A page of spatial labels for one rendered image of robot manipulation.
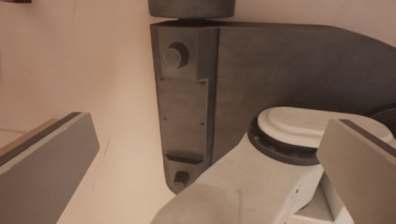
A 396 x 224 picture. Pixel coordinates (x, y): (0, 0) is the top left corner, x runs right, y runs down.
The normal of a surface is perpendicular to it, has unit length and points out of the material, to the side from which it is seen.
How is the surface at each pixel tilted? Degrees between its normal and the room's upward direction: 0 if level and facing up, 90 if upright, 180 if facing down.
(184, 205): 115
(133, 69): 0
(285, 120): 90
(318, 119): 90
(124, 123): 0
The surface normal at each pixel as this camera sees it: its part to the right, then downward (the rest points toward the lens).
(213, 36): 0.52, 0.42
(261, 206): 0.01, -0.88
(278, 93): -0.23, 0.47
